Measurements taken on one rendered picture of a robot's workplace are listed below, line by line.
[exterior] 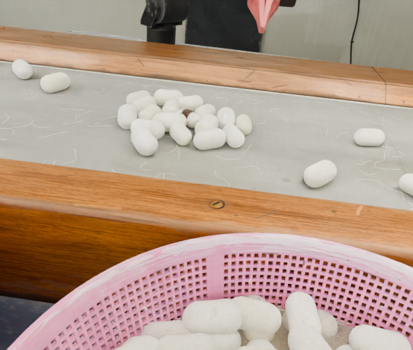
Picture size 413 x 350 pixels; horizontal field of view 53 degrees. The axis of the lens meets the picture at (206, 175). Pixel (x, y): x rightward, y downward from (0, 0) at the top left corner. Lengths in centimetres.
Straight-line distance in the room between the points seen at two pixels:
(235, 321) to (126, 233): 9
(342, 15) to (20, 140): 224
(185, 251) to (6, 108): 32
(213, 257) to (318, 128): 28
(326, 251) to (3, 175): 23
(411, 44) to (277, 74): 204
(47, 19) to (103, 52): 225
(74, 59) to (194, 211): 42
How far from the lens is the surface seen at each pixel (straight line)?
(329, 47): 255
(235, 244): 25
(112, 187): 30
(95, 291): 22
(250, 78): 60
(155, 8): 88
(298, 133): 47
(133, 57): 63
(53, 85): 54
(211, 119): 43
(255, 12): 64
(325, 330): 27
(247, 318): 25
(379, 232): 29
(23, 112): 50
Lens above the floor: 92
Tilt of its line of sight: 30 degrees down
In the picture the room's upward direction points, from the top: 5 degrees clockwise
